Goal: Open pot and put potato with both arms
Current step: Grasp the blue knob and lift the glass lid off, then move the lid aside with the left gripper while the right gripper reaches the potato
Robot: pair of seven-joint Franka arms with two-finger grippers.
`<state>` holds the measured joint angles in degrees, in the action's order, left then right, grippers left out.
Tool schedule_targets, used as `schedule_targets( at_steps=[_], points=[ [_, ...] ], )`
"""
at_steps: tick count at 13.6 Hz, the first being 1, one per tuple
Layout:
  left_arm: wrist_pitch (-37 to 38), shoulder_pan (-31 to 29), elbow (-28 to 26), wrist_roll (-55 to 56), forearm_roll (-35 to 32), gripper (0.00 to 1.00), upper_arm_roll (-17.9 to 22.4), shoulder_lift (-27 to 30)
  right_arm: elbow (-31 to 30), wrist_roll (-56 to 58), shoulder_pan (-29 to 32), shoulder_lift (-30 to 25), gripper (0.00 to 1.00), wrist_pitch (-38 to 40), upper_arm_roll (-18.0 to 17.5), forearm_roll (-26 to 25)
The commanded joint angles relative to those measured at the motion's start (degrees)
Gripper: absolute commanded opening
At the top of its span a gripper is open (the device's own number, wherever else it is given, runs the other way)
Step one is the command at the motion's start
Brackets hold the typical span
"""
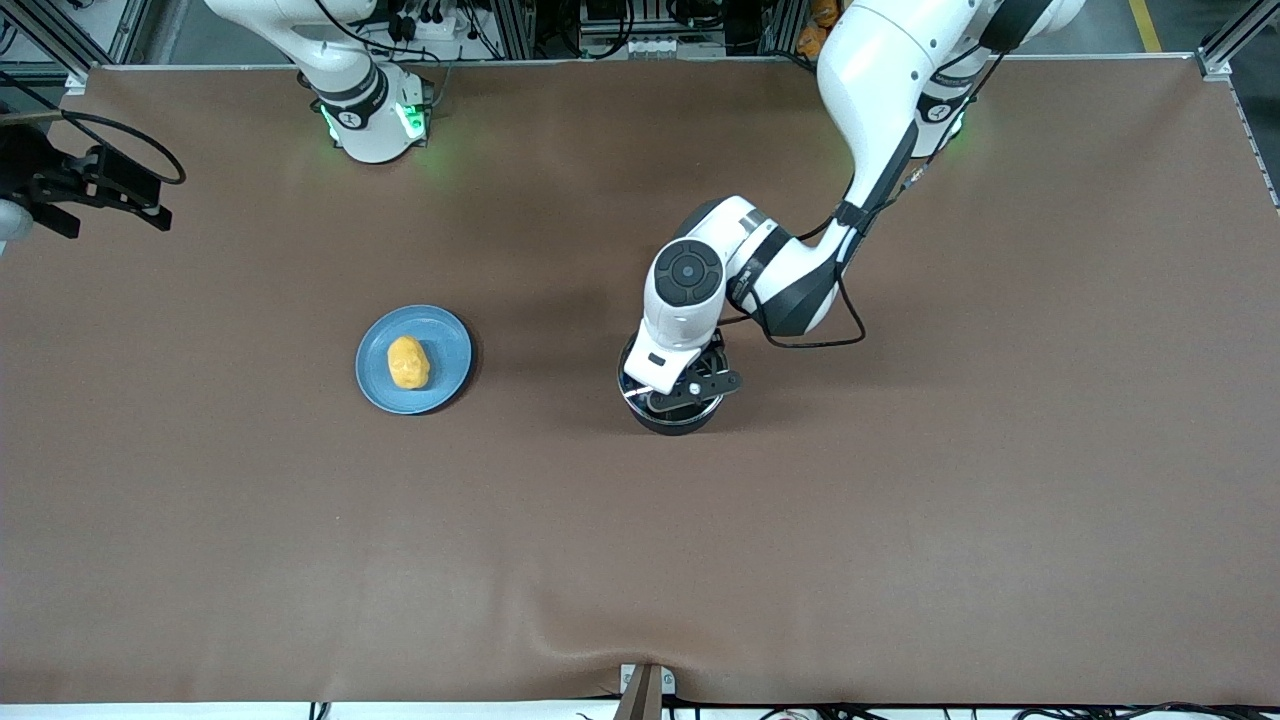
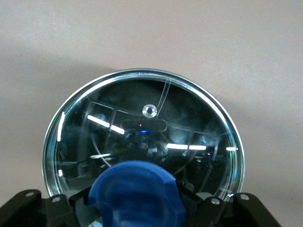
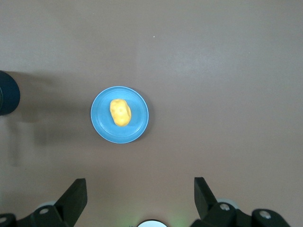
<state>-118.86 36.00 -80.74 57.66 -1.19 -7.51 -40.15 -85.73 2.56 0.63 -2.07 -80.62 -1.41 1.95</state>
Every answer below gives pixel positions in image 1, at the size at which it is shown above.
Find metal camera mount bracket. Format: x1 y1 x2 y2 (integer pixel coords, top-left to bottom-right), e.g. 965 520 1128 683
619 663 677 720

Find round blue plate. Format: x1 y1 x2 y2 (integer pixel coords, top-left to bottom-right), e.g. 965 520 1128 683
355 304 474 416

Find white power strip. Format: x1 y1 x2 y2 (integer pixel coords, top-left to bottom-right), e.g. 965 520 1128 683
385 0 471 41

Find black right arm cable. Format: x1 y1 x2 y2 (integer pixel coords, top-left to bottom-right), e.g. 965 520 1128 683
0 72 188 187

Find black pot blue handle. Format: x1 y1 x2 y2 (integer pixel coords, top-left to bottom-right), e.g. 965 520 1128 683
618 335 732 437

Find glass lid blue knob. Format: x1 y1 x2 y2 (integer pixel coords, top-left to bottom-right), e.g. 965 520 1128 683
620 340 730 419

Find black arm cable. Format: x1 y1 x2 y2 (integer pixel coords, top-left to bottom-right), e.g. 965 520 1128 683
735 40 1011 350
0 72 188 187

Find black box white connectors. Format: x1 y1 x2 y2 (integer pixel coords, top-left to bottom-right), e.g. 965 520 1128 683
578 0 683 58

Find yellow potato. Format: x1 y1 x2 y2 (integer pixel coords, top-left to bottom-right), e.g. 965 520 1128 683
387 335 432 391

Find aluminium frame post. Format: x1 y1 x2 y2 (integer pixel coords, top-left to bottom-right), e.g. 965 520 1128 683
490 0 536 59
762 0 801 56

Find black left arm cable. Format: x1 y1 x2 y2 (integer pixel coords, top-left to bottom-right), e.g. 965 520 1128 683
735 40 1011 350

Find bag of orange snacks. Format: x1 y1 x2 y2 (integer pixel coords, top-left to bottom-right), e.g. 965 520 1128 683
797 0 843 58

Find aluminium frame profile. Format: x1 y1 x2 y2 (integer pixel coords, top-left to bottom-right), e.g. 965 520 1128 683
0 0 151 93
1195 0 1280 211

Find brown table cover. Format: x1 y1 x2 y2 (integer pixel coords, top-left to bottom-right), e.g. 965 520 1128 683
0 58 1280 707

